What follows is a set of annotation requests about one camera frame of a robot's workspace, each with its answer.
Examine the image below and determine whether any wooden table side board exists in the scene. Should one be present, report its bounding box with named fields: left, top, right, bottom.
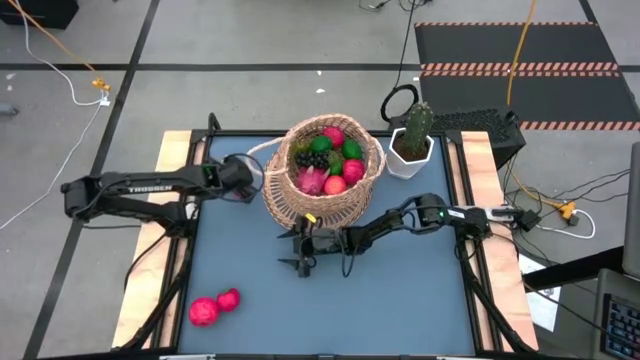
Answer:
left=110, top=130, right=196, bottom=350
left=458, top=130, right=540, bottom=352

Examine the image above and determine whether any pink dragon fruit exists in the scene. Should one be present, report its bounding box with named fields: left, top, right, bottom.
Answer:
left=295, top=165, right=331, bottom=197

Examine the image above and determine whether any white hexagonal plant pot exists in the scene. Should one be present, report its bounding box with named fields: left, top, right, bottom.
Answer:
left=386, top=127, right=434, bottom=180

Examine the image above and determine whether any dark grape bunch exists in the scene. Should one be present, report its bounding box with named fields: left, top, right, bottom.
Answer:
left=293, top=149, right=331, bottom=170

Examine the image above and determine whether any black table frame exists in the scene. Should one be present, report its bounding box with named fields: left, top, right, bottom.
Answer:
left=154, top=128, right=494, bottom=360

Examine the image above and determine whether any black desk bar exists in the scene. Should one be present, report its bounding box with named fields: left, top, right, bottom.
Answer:
left=522, top=244, right=626, bottom=292

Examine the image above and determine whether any black looped floor cable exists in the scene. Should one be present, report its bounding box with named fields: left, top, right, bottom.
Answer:
left=379, top=0, right=421, bottom=124

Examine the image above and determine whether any black diagonal frame strut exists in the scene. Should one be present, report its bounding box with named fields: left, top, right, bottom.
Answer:
left=457, top=239, right=534, bottom=352
left=117, top=239, right=196, bottom=351

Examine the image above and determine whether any black power brick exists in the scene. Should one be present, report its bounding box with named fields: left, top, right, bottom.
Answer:
left=513, top=208, right=542, bottom=232

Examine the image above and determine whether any gray laptop computer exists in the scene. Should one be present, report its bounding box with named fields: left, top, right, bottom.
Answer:
left=591, top=141, right=640, bottom=360

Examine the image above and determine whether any red plastic apple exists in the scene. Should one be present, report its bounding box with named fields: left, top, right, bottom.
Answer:
left=341, top=158, right=367, bottom=186
left=322, top=125, right=347, bottom=150

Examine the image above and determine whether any white floor cable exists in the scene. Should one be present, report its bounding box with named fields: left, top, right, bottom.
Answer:
left=0, top=0, right=109, bottom=231
left=535, top=208, right=597, bottom=240

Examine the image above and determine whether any black striped floor mat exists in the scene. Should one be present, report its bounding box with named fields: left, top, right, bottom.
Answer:
left=413, top=21, right=620, bottom=71
left=418, top=69, right=640, bottom=132

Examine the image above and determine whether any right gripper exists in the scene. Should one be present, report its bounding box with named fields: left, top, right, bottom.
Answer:
left=277, top=214, right=351, bottom=279

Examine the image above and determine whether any woven wicker basket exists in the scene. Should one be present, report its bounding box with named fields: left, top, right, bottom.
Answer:
left=246, top=113, right=388, bottom=226

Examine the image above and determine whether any black box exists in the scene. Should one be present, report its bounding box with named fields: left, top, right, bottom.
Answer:
left=0, top=0, right=80, bottom=30

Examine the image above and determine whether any black perforated computer case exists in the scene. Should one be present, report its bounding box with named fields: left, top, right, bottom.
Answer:
left=388, top=106, right=527, bottom=170

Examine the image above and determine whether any yellow hanging cable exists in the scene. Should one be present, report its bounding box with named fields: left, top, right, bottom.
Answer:
left=505, top=0, right=539, bottom=107

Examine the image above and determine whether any orange-red round fruit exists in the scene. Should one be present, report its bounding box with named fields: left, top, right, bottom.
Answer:
left=322, top=174, right=348, bottom=197

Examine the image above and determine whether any small red fruit green stem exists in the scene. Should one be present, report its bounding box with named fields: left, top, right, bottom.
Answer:
left=216, top=287, right=242, bottom=314

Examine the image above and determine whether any orange floor cable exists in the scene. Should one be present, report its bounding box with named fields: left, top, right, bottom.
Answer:
left=5, top=0, right=104, bottom=84

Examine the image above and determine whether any green cactus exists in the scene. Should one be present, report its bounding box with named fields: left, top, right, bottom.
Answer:
left=403, top=101, right=434, bottom=156

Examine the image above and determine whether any white paper sheet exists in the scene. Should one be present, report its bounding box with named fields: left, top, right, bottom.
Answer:
left=518, top=253, right=562, bottom=333

